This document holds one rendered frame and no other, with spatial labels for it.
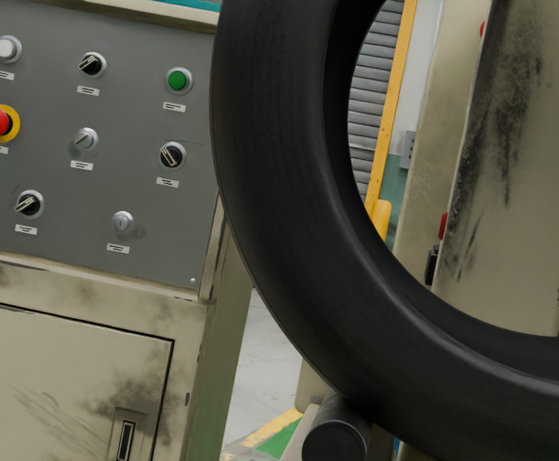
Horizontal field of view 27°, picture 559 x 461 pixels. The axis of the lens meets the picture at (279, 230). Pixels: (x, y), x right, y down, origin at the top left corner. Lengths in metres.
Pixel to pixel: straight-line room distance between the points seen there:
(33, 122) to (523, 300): 0.74
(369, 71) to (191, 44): 8.59
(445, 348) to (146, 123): 0.84
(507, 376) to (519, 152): 0.41
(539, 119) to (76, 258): 0.69
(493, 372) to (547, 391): 0.04
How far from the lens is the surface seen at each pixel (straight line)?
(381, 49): 10.12
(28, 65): 1.60
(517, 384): 0.79
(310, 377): 1.15
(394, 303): 0.78
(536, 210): 1.16
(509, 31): 1.17
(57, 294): 1.54
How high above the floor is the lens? 1.09
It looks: 3 degrees down
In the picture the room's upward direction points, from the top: 11 degrees clockwise
